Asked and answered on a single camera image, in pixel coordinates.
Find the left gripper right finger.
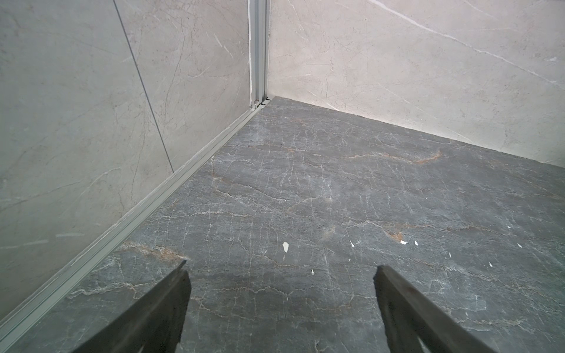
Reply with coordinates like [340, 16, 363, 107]
[374, 265, 494, 352]

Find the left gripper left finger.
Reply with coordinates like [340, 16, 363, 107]
[74, 260, 192, 352]

